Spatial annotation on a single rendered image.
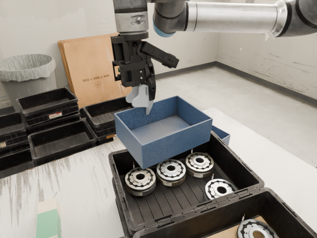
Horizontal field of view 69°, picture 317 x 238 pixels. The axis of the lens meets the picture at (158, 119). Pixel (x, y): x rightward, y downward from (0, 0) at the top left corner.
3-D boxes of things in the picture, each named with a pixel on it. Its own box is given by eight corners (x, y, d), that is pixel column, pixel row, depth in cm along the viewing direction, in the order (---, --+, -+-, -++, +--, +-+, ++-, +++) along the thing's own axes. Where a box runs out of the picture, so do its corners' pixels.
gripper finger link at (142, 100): (131, 118, 61) (126, 85, 57) (150, 113, 64) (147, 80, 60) (136, 123, 59) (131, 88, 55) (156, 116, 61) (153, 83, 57)
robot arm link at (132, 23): (138, 11, 56) (154, 11, 50) (140, 31, 58) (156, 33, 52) (109, 13, 53) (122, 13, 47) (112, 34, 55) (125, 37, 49)
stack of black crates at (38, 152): (91, 152, 196) (84, 119, 178) (103, 174, 174) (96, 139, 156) (40, 170, 179) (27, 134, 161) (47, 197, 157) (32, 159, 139)
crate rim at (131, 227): (210, 133, 90) (211, 128, 88) (265, 191, 66) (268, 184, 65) (107, 158, 78) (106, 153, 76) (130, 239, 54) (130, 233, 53)
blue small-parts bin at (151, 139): (176, 114, 71) (177, 94, 67) (209, 140, 60) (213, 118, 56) (116, 135, 62) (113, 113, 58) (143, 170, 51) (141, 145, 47)
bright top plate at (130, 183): (147, 164, 82) (147, 163, 82) (161, 183, 75) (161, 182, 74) (120, 174, 78) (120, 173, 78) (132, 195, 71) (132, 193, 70)
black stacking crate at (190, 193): (207, 153, 95) (210, 130, 88) (257, 211, 71) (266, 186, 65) (111, 178, 83) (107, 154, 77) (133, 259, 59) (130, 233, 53)
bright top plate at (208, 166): (203, 150, 89) (203, 149, 89) (219, 167, 81) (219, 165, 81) (180, 157, 85) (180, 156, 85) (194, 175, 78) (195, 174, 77)
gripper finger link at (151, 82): (143, 97, 61) (139, 65, 58) (148, 96, 62) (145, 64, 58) (151, 102, 57) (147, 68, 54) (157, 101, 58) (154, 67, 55)
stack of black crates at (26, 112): (79, 128, 227) (69, 85, 203) (88, 147, 203) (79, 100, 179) (31, 142, 208) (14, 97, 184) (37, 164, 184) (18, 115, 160)
